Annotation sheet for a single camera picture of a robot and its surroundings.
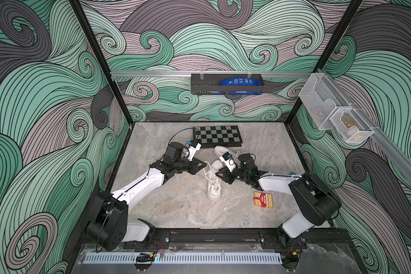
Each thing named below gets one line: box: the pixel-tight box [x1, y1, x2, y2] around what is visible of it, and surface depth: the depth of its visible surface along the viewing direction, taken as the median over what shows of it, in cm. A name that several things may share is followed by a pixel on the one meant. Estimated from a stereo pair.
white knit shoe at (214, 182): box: [206, 159, 223, 201], surface depth 86 cm
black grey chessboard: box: [192, 125, 243, 149], surface depth 109 cm
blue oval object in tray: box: [219, 77, 261, 86], surface depth 94 cm
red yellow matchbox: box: [252, 191, 274, 209], surface depth 85 cm
